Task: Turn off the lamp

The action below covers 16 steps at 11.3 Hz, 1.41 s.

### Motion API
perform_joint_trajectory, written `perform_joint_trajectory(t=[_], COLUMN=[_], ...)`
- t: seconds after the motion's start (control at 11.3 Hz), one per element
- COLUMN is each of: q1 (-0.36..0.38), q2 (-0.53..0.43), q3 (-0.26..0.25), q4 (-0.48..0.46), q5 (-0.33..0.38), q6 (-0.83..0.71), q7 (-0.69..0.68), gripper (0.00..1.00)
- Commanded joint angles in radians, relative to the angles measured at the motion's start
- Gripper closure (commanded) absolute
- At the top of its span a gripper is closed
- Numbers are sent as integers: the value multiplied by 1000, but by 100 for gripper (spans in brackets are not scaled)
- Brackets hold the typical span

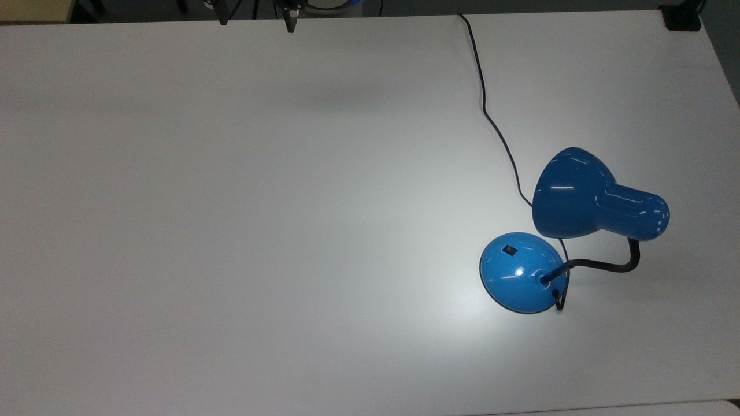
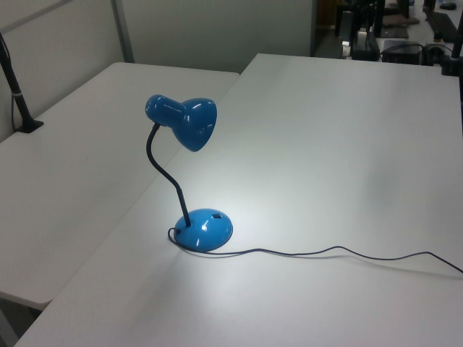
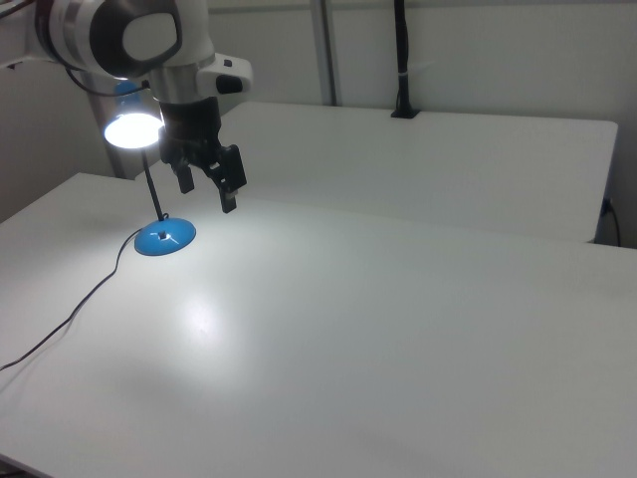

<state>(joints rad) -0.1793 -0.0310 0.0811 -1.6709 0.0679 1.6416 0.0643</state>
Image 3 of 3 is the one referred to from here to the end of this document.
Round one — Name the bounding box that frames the blue desk lamp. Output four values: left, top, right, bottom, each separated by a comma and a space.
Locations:
103, 81, 198, 258

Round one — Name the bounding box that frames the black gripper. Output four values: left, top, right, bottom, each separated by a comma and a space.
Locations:
157, 97, 249, 215

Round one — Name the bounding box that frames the black lamp power cable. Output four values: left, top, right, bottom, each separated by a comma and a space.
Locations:
0, 228, 145, 372

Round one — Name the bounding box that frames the black cable at table edge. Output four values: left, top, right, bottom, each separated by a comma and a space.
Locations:
601, 197, 623, 248

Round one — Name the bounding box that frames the black camera pole with clamp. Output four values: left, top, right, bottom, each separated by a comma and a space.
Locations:
390, 0, 422, 120

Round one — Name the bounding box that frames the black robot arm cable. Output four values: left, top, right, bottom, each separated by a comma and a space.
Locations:
63, 66, 151, 98

